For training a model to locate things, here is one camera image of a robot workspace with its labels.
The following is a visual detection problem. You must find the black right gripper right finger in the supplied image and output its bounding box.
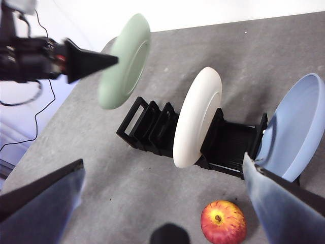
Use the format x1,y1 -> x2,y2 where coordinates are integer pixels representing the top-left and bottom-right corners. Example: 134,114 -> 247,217
243,152 -> 325,244

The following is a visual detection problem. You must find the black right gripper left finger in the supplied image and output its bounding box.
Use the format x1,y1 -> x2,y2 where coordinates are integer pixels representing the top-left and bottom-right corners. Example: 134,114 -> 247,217
0,159 -> 86,244

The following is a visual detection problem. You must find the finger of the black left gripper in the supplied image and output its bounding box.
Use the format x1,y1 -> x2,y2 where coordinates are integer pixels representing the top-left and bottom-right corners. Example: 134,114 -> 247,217
63,38 -> 120,84

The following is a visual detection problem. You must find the green plate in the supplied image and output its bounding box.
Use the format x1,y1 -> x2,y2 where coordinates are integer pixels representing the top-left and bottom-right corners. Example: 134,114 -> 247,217
97,13 -> 152,111

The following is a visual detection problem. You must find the red yellow apple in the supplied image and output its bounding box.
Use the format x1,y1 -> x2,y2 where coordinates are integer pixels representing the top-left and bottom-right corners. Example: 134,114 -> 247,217
200,200 -> 248,244

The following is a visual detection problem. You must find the blue plate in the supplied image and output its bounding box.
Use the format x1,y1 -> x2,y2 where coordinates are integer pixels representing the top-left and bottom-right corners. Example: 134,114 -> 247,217
253,73 -> 325,183

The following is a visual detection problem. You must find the black plate rack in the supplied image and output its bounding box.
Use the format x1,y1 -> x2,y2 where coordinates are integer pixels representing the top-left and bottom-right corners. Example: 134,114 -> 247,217
116,96 -> 301,187

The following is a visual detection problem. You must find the white plate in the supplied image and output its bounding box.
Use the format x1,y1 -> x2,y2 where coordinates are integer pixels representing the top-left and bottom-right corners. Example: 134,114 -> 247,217
173,66 -> 223,169

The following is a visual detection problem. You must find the looped black cable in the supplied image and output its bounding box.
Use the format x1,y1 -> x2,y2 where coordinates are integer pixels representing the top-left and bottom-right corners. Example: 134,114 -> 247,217
0,79 -> 43,107

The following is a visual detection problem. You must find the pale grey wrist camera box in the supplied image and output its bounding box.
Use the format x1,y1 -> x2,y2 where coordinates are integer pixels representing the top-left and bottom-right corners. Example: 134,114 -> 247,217
4,0 -> 37,15

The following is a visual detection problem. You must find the thin black cable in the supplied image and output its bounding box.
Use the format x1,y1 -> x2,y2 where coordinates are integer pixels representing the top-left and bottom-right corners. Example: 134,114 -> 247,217
0,9 -> 56,152

